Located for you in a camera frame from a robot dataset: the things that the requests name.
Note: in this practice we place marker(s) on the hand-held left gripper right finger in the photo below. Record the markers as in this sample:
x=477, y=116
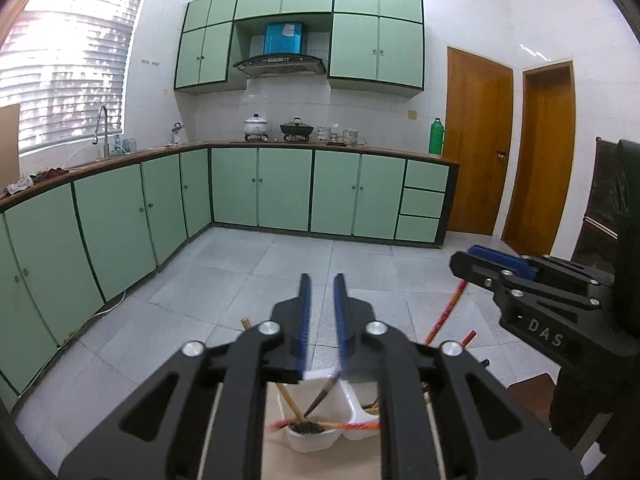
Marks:
x=341, y=320

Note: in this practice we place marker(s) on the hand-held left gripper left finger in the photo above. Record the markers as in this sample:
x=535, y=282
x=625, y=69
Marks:
x=305, y=320

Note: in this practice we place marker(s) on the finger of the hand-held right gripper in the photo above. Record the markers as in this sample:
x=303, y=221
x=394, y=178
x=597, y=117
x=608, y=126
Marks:
x=505, y=259
x=475, y=265

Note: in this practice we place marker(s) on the plain bamboo chopstick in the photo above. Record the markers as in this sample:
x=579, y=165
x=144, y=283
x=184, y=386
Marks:
x=290, y=400

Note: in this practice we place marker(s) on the white divided holder tray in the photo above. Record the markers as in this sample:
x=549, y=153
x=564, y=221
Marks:
x=312, y=442

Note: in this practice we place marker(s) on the dark glass-front cabinet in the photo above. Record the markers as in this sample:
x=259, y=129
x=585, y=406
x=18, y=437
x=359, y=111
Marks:
x=597, y=200

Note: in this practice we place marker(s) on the plain wooden door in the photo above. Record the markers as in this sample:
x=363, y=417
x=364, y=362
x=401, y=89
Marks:
x=540, y=160

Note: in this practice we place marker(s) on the green kitchen base cabinets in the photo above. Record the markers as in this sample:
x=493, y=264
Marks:
x=285, y=190

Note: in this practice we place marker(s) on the green thermos bottle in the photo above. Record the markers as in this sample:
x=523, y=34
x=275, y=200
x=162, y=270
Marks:
x=436, y=137

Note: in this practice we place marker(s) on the brown wooden stool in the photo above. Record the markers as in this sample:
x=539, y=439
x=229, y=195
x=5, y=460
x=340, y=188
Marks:
x=530, y=395

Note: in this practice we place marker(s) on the stack of bowls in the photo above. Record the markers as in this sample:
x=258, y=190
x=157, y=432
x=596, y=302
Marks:
x=323, y=133

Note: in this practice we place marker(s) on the black wok with lid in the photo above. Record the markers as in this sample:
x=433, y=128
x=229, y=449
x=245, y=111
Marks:
x=297, y=129

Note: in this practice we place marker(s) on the silver cooking pot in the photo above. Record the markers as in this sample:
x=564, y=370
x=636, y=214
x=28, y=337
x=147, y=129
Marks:
x=256, y=126

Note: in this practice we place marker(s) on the white canister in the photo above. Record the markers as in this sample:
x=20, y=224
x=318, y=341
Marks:
x=177, y=134

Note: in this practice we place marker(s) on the black range hood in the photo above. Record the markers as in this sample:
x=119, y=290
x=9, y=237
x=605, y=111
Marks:
x=280, y=65

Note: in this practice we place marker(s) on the metal sink faucet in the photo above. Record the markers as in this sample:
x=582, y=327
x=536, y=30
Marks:
x=105, y=130

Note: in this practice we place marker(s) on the blue wrapped hood chimney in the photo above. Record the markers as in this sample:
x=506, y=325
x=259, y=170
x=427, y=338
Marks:
x=282, y=39

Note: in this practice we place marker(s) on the dark cloth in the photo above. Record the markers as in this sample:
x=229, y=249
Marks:
x=50, y=174

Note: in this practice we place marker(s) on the white cloth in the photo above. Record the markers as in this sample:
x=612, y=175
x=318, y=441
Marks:
x=17, y=186

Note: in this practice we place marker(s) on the cardboard sheet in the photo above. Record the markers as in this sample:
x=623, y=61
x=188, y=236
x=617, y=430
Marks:
x=9, y=145

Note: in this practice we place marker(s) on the window blinds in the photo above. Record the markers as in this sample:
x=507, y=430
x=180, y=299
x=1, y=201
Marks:
x=75, y=60

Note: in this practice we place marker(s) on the green kitchen wall cabinets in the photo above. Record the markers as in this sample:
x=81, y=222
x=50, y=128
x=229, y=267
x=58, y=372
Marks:
x=355, y=45

